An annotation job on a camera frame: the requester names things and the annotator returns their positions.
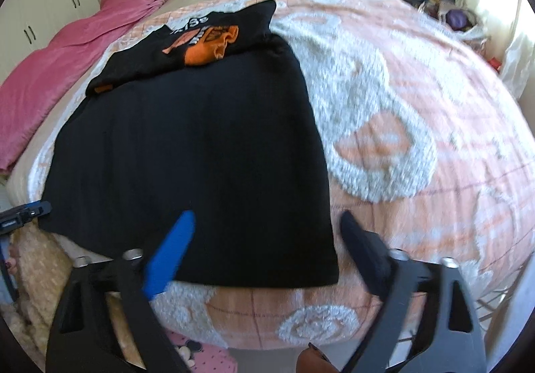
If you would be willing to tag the beige fluffy cloth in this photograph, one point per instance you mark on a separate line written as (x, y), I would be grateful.
(37, 272)

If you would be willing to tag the white wardrobe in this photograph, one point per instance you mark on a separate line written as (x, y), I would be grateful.
(46, 9)

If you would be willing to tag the orange white fleece blanket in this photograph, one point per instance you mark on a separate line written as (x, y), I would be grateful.
(418, 105)

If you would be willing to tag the plastic bag of clothes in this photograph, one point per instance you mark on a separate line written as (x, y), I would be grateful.
(457, 18)

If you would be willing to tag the person's left hand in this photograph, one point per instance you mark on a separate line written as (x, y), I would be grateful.
(11, 262)

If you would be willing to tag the person's right hand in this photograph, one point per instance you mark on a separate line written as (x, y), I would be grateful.
(313, 360)

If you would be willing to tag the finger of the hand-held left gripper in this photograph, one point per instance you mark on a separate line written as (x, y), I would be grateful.
(37, 208)

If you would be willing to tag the small red object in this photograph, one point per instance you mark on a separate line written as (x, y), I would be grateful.
(495, 64)

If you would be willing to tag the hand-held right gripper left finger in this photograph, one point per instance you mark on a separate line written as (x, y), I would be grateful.
(169, 256)

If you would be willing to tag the white curtain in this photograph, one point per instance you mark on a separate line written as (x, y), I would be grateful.
(518, 64)

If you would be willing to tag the black sweater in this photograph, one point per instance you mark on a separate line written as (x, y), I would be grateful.
(188, 147)

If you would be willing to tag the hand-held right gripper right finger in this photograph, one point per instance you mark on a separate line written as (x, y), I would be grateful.
(368, 256)

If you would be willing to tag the pink quilt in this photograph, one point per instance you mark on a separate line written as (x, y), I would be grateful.
(62, 64)

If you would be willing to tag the pink dotted cloth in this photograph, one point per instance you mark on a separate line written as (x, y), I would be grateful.
(200, 356)

